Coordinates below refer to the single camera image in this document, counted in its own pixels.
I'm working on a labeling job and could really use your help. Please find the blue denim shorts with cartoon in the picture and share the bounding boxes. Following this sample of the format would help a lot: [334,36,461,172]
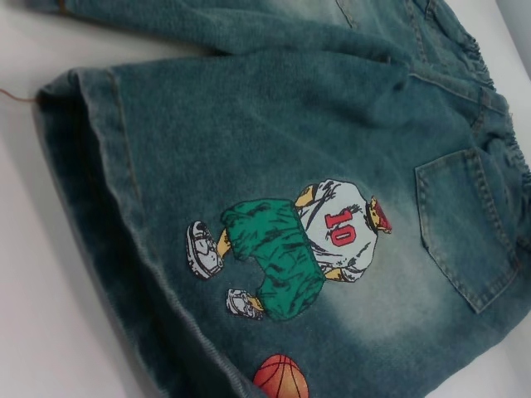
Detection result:
[0,0,531,398]

